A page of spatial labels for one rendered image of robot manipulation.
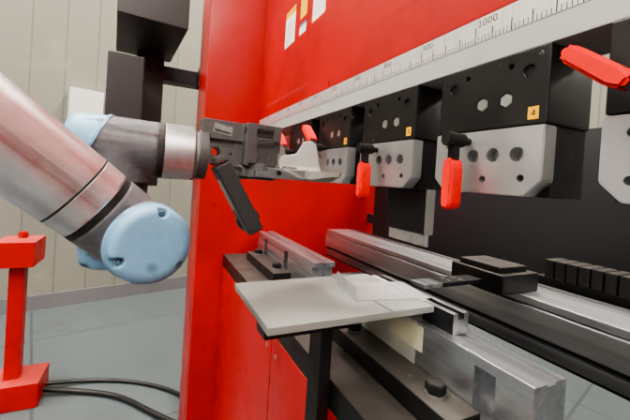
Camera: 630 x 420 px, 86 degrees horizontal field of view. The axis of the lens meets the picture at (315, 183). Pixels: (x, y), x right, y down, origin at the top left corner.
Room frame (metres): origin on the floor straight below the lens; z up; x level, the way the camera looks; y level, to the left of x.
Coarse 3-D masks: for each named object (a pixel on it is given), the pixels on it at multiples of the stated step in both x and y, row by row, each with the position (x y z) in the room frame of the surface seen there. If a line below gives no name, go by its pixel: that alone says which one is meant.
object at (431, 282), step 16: (480, 256) 0.75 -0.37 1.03; (464, 272) 0.71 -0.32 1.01; (480, 272) 0.67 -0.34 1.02; (496, 272) 0.65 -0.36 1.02; (512, 272) 0.66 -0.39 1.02; (528, 272) 0.68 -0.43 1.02; (432, 288) 0.61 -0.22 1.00; (480, 288) 0.67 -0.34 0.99; (496, 288) 0.64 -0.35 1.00; (512, 288) 0.64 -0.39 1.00; (528, 288) 0.66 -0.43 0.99
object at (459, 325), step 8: (392, 280) 0.64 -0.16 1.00; (432, 296) 0.56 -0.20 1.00; (432, 304) 0.52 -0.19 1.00; (440, 304) 0.53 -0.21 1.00; (448, 304) 0.53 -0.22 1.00; (432, 312) 0.52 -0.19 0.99; (440, 312) 0.51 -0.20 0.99; (448, 312) 0.49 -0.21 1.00; (456, 312) 0.51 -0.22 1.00; (464, 312) 0.49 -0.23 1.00; (432, 320) 0.52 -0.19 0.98; (440, 320) 0.50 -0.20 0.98; (448, 320) 0.49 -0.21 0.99; (456, 320) 0.49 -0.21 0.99; (464, 320) 0.49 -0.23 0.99; (440, 328) 0.50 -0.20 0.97; (448, 328) 0.49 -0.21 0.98; (456, 328) 0.49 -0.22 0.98; (464, 328) 0.49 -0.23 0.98
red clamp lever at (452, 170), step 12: (444, 132) 0.43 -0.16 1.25; (456, 132) 0.43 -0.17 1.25; (444, 144) 0.43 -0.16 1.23; (456, 144) 0.43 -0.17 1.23; (468, 144) 0.44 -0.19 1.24; (456, 156) 0.43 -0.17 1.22; (444, 168) 0.43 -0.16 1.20; (456, 168) 0.42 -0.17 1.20; (444, 180) 0.43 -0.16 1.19; (456, 180) 0.42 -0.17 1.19; (444, 192) 0.43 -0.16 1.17; (456, 192) 0.42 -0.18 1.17; (444, 204) 0.43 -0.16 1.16; (456, 204) 0.43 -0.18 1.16
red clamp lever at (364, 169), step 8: (360, 144) 0.60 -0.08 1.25; (368, 144) 0.61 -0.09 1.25; (360, 152) 0.60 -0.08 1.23; (368, 152) 0.61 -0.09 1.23; (376, 152) 0.62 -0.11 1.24; (360, 168) 0.60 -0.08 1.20; (368, 168) 0.61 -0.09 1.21; (360, 176) 0.60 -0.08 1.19; (368, 176) 0.61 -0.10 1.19; (360, 184) 0.60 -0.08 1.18; (368, 184) 0.61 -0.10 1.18; (360, 192) 0.60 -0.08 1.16; (368, 192) 0.61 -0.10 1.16
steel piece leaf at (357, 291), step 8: (344, 280) 0.56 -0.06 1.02; (344, 288) 0.55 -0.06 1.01; (352, 288) 0.52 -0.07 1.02; (360, 288) 0.57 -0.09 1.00; (368, 288) 0.57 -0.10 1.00; (376, 288) 0.58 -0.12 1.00; (384, 288) 0.58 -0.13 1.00; (392, 288) 0.58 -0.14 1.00; (352, 296) 0.52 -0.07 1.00; (360, 296) 0.53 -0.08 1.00; (368, 296) 0.53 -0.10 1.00; (376, 296) 0.53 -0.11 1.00; (384, 296) 0.54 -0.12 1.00; (392, 296) 0.54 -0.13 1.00; (400, 296) 0.54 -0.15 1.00; (408, 296) 0.54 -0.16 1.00
